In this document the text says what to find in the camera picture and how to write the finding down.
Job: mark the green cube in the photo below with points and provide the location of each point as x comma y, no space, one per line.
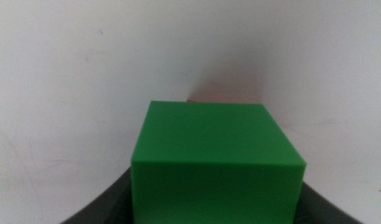
215,161

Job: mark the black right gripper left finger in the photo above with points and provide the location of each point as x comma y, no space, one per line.
109,208

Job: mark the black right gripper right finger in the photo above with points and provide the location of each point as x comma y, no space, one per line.
318,211

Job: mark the red cube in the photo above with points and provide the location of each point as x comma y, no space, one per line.
189,100

